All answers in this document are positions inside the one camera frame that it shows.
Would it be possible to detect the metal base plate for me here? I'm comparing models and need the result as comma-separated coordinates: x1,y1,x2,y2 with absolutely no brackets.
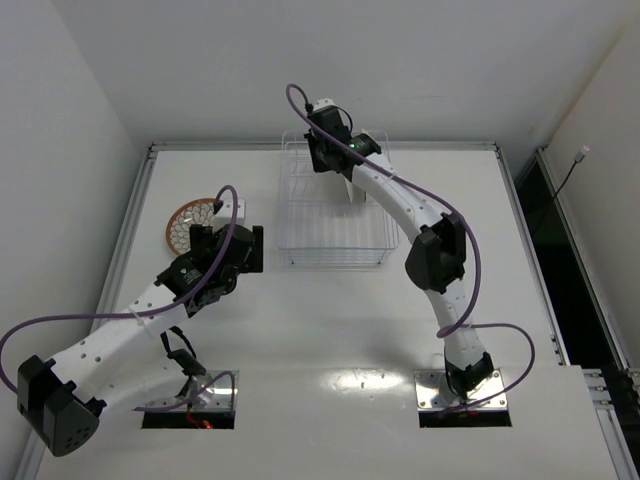
414,369,508,413
136,370,239,415

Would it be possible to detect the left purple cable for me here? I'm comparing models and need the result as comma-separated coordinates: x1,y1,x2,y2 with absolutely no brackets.
0,184,239,414

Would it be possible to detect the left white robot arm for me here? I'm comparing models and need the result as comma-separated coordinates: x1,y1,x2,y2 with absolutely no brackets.
17,225,264,457

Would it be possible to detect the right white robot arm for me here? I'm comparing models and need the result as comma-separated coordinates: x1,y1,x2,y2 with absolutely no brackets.
305,99,493,400

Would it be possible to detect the grey rimmed sunburst plate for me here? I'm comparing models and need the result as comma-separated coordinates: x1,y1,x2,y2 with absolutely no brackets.
344,179,366,205

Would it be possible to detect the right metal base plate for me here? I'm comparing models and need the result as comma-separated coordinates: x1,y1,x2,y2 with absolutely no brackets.
414,369,508,413

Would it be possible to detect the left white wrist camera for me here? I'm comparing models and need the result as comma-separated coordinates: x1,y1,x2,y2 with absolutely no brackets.
214,198,246,228

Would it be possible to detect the black wall cable white plug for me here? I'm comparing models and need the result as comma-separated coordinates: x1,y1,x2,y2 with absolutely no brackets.
552,145,590,200

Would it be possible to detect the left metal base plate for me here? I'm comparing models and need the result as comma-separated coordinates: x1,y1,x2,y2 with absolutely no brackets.
136,370,239,415

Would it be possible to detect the white wire dish rack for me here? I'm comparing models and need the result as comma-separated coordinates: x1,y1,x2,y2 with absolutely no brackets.
276,131,400,269

